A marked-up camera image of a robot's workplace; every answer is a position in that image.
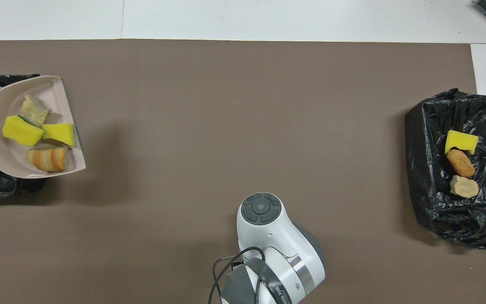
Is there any bin with crumpled black bag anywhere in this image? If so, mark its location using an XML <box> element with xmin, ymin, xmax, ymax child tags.
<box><xmin>405</xmin><ymin>88</ymin><xmax>486</xmax><ymax>250</ymax></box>

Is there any small notched yellow sponge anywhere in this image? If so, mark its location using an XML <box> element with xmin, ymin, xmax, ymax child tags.
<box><xmin>42</xmin><ymin>123</ymin><xmax>76</xmax><ymax>148</ymax></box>

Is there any striped bread slice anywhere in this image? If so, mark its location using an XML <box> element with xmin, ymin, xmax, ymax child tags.
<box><xmin>26</xmin><ymin>146</ymin><xmax>69</xmax><ymax>173</ymax></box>

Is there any brown table mat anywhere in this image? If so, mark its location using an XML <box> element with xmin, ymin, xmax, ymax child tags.
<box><xmin>0</xmin><ymin>39</ymin><xmax>486</xmax><ymax>304</ymax></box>

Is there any brown bread roll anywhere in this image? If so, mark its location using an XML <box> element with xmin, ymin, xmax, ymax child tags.
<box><xmin>446</xmin><ymin>149</ymin><xmax>475</xmax><ymax>177</ymax></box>

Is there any pale bread chunk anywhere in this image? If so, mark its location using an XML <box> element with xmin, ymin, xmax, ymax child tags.
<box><xmin>19</xmin><ymin>94</ymin><xmax>51</xmax><ymax>128</ymax></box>

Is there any yellow sponge piece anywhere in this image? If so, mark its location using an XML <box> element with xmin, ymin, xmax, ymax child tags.
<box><xmin>445</xmin><ymin>130</ymin><xmax>479</xmax><ymax>155</ymax></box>
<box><xmin>2</xmin><ymin>115</ymin><xmax>46</xmax><ymax>147</ymax></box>

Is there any pale round bread piece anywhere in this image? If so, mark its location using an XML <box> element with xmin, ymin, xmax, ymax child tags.
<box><xmin>450</xmin><ymin>175</ymin><xmax>479</xmax><ymax>199</ymax></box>

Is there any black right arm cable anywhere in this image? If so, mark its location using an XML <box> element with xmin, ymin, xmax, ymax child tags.
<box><xmin>208</xmin><ymin>247</ymin><xmax>267</xmax><ymax>304</ymax></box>

